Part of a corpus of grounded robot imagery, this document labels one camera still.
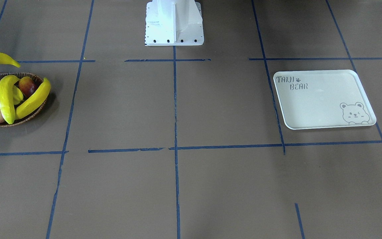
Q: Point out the red mango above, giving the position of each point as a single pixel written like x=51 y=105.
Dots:
x=27 y=86

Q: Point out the yellow banana long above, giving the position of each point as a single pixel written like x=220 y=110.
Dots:
x=7 y=106

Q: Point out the small yellow banana piece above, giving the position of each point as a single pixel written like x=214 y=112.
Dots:
x=17 y=95

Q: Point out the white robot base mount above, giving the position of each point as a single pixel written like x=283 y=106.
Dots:
x=174 y=23

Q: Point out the yellow banana basket edge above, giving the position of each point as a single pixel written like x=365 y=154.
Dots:
x=33 y=104

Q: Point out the white bear print tray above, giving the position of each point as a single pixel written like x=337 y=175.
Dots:
x=323 y=99

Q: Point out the brown wicker basket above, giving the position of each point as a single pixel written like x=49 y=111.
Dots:
x=38 y=80

